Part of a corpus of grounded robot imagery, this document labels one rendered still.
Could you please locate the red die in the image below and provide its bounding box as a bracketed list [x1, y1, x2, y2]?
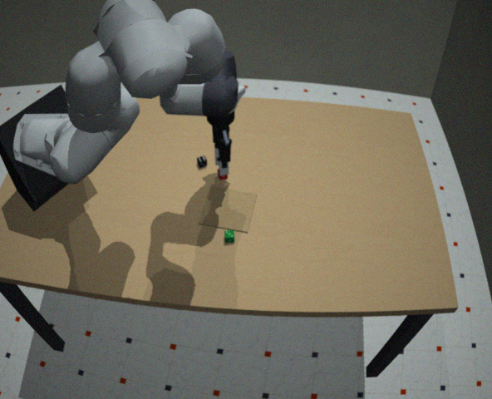
[218, 169, 228, 180]

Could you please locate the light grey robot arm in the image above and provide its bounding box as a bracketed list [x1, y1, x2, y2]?
[12, 0, 245, 184]

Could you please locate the green die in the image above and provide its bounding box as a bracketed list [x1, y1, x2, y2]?
[224, 230, 234, 243]

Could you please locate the tan flat mat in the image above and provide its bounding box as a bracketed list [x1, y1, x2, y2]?
[198, 186, 257, 233]

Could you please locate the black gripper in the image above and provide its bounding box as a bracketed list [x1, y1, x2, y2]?
[207, 111, 234, 176]

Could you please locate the black die with white pips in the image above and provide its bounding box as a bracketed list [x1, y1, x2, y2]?
[197, 156, 207, 168]

